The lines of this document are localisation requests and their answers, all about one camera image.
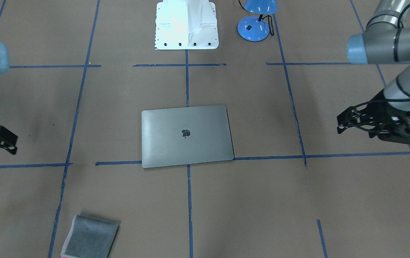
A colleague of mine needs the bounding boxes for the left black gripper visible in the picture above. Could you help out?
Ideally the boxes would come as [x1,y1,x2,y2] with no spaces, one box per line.
[336,90,410,144]

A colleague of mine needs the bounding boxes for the grey laptop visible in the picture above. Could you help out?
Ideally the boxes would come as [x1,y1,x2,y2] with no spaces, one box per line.
[141,105,235,168]

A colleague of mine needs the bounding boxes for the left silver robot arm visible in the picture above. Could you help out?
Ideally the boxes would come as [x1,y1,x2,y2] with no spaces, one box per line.
[337,0,410,145]

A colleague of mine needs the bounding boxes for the folded grey cloth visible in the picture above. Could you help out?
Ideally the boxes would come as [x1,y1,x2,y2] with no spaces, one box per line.
[60,215,120,258]

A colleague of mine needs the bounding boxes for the blue desk lamp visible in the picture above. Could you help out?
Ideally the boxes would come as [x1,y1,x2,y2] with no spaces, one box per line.
[237,0,278,42]

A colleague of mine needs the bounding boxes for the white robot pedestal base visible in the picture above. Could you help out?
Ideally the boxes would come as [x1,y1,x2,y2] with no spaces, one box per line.
[154,0,219,50]

